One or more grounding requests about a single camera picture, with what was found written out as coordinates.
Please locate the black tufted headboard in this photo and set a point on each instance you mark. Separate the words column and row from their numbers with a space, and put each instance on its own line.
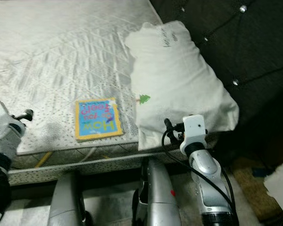
column 250, row 47

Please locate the silver robot leg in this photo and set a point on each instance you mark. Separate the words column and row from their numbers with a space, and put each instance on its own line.
column 158, row 197
column 68, row 202

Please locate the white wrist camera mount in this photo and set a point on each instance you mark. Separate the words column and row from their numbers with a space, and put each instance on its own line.
column 2, row 127
column 195, row 132

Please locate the white paper sheet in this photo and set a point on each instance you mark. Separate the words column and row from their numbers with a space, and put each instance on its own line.
column 280, row 190

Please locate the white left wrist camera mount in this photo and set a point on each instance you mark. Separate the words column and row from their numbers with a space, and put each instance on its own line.
column 2, row 127

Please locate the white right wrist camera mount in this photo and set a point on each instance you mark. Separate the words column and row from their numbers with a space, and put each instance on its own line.
column 195, row 132

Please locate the white pillow with tree print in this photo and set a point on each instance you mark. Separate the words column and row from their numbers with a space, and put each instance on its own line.
column 179, row 84

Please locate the silver left robot leg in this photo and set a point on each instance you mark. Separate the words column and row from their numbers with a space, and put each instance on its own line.
column 68, row 202

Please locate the colourful children's board book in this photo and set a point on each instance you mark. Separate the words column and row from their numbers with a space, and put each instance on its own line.
column 98, row 120

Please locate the silver right robot leg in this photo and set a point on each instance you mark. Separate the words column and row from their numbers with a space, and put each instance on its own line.
column 158, row 197

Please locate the brown floor rug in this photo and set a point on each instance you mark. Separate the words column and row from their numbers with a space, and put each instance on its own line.
column 250, row 188

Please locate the white quilted mattress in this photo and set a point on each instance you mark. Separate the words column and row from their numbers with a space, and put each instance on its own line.
column 56, row 47

